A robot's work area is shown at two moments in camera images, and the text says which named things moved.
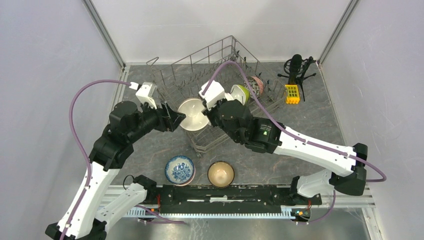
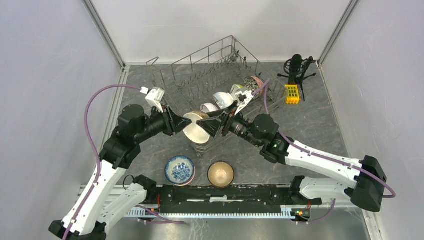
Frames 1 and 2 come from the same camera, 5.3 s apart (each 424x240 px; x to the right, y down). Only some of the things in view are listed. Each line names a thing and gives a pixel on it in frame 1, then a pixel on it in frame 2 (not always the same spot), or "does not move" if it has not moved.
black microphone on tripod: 296,67 does not move
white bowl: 195,120 to 193,132
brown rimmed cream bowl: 221,174 does not move
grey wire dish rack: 220,70 does not move
